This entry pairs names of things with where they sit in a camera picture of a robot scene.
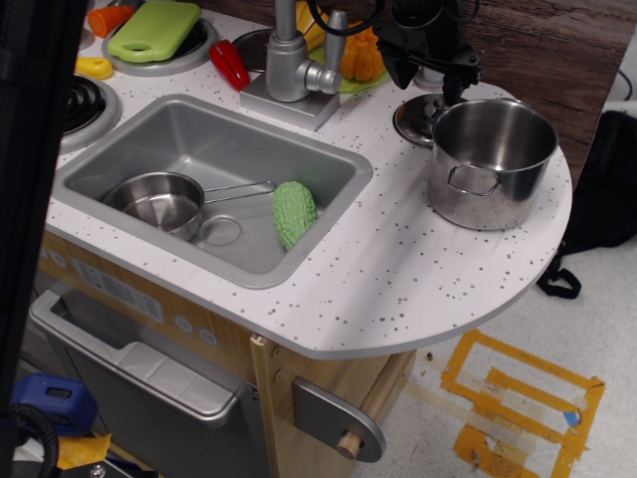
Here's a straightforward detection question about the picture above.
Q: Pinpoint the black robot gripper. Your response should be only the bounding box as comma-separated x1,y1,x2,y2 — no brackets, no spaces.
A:
373,1,481,107

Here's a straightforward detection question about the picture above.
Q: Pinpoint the steel pot lid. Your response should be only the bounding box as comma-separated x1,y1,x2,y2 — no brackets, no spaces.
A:
393,94,448,149

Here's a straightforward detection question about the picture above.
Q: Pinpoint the large steel pot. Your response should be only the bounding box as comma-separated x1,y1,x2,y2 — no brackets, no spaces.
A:
428,99,558,231

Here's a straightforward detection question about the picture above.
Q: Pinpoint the orange toy pumpkin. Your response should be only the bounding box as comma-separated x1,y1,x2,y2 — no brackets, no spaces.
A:
339,27,385,83

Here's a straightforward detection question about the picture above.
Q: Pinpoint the light green plate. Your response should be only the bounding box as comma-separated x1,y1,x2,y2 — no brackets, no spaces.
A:
309,46,387,94

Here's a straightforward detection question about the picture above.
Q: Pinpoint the grey toy faucet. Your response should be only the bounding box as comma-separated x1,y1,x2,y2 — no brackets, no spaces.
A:
240,0,347,130

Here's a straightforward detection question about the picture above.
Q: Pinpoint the dark round burner plate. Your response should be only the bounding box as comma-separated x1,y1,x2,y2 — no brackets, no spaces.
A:
233,29,275,73

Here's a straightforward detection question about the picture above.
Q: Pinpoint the green toy bitter gourd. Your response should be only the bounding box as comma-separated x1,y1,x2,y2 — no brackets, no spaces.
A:
272,181,318,250

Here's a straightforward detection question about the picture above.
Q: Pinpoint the red toy pepper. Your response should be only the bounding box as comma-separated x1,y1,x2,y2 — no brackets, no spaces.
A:
209,40,250,92

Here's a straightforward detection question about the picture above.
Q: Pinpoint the black backpack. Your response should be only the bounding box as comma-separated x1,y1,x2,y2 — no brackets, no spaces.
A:
537,111,636,300

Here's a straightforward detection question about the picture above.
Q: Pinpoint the grey toy sink basin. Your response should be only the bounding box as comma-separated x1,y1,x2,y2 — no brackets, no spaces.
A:
53,95,372,289

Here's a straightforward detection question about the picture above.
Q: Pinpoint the grey toy stove burner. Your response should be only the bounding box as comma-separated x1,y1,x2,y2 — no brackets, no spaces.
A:
59,75,121,154
102,18,219,78

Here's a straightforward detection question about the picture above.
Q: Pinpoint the green toy cutting board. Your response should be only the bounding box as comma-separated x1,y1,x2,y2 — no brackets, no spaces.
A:
106,1,201,64

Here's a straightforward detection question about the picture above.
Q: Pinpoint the small steel saucepan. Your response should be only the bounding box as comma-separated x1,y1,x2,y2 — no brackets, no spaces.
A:
103,172,276,241

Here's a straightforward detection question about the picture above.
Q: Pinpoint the yellow toy banana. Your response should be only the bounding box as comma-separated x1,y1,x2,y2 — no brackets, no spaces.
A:
75,57,113,80

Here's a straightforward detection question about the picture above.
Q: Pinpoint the orange toy carrot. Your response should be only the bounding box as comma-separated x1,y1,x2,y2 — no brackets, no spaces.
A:
88,5,135,38

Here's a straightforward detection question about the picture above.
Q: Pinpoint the grey side hinge plate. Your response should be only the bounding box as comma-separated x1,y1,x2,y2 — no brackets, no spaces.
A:
293,377,386,463

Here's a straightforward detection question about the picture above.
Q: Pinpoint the wooden toy kitchen cabinet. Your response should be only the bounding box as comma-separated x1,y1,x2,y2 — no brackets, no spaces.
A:
32,232,415,477

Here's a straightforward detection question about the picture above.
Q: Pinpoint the grey oven door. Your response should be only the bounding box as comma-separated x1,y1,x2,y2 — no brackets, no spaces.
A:
30,291,269,477

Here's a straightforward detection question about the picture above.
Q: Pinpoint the blue clamp tool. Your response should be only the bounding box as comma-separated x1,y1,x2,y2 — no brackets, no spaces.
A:
11,373,99,436

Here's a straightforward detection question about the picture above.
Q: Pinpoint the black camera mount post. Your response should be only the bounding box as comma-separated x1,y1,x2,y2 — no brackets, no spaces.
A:
0,0,91,424

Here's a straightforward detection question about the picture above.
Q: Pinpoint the black cable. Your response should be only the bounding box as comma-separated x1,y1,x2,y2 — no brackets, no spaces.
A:
7,402,61,478

